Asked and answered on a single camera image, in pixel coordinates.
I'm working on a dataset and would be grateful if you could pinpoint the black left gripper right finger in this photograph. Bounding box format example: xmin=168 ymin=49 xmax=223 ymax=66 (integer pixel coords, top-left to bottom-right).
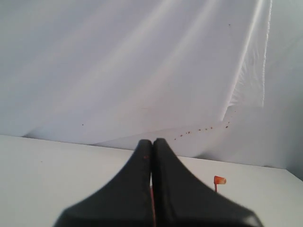
xmin=151 ymin=139 xmax=262 ymax=227

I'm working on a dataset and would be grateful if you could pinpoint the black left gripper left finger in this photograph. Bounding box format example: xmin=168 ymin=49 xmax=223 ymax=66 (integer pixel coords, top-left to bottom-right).
xmin=55 ymin=140 xmax=154 ymax=227

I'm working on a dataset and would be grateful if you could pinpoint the red sauce squeeze bottle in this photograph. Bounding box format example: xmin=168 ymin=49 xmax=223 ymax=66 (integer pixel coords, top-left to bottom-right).
xmin=214 ymin=175 xmax=226 ymax=192

